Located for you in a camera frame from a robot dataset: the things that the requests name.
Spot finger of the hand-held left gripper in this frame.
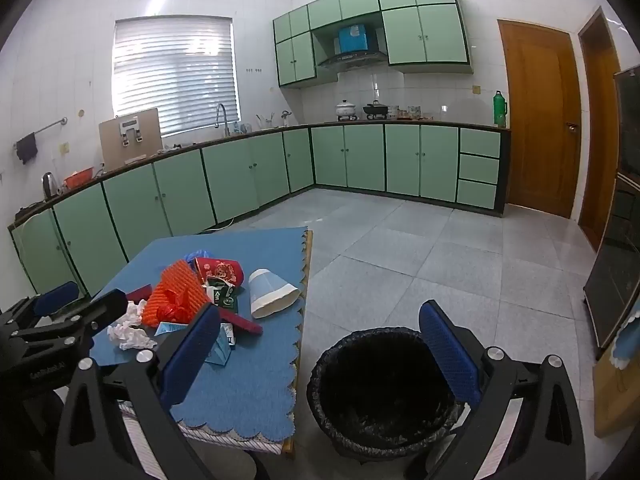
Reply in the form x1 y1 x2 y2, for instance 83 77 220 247
0 281 81 331
10 289 128 356

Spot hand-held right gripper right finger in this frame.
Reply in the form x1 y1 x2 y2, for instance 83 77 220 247
405 300 588 480

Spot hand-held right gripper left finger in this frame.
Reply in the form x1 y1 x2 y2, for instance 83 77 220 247
52 304 258 480

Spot white tissue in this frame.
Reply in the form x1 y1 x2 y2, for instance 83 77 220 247
106 322 158 352
122 300 149 326

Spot red plastic wrapper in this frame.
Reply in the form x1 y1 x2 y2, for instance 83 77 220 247
157 302 193 323

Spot black waste bin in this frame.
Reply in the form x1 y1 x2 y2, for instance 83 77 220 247
306 327 473 463

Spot white paper cup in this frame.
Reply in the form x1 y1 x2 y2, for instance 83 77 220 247
248 268 300 319

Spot light blue packet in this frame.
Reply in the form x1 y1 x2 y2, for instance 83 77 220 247
155 321 234 367

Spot blue tablecloth table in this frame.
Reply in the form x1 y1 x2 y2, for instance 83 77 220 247
92 226 309 441

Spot green carton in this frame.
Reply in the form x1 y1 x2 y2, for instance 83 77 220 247
202 280 238 311

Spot red printed packet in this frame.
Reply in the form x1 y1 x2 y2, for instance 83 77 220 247
194 256 246 293

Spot red basin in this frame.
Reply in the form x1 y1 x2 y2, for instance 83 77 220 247
62 166 96 188

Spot dark towel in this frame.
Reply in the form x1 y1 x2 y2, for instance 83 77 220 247
15 132 39 165

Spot wooden side cabinet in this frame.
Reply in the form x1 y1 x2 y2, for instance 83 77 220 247
592 305 640 438

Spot cardboard box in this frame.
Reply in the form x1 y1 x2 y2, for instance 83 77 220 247
98 107 163 171

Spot light blue cloth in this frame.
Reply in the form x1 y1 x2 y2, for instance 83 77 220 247
607 305 640 361

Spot black glass cabinet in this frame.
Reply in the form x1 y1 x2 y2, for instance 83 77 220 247
582 65 640 361

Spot green base cabinets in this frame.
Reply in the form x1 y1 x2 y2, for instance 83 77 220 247
7 122 511 301

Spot white window blinds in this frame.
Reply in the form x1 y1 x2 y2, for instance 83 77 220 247
112 15 241 137

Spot green thermos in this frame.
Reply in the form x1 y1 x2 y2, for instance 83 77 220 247
492 91 509 128

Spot range hood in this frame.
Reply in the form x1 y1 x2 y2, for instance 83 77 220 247
317 50 390 72

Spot blue box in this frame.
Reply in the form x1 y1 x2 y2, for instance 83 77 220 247
338 25 371 54

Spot metal towel rail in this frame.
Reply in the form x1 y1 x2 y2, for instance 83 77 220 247
12 116 68 148

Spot wooden door with handle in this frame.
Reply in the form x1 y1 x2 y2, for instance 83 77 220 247
497 19 582 220

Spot green wall cabinets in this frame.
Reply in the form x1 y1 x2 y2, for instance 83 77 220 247
272 0 473 88

